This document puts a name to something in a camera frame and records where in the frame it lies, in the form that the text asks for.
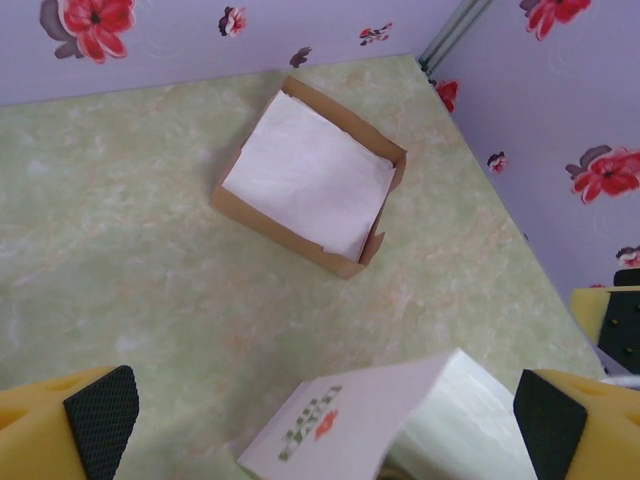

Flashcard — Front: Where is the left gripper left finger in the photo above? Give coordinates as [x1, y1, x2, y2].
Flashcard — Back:
[0, 364, 139, 480]

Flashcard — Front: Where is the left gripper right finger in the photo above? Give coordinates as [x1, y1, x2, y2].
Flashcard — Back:
[513, 368, 640, 480]

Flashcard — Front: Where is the white printed paper bag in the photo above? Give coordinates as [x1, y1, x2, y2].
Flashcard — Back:
[237, 348, 544, 480]

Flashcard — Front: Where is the brown cardboard box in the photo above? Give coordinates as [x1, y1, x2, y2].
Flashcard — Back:
[209, 74, 407, 281]

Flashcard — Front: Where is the white paper napkin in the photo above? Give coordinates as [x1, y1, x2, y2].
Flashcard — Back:
[222, 92, 396, 264]

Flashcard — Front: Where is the right aluminium corner post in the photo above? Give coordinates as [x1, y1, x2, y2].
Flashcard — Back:
[418, 0, 494, 76]

